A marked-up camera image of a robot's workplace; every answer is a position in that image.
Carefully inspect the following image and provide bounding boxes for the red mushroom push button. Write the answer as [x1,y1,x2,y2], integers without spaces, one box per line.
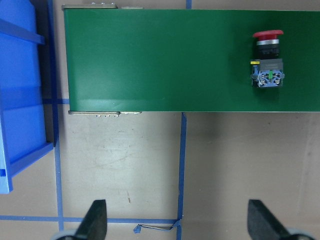
[250,29,285,89]

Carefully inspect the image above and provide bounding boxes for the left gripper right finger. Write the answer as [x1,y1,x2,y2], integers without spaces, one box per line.
[247,199,291,240]

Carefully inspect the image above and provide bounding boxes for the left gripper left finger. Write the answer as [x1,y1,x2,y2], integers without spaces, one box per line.
[73,199,108,240]

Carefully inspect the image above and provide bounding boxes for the green conveyor belt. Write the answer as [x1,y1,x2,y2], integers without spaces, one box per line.
[62,5,320,113]

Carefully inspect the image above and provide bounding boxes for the blue bin with buttons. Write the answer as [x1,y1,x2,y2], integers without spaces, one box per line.
[0,0,53,194]

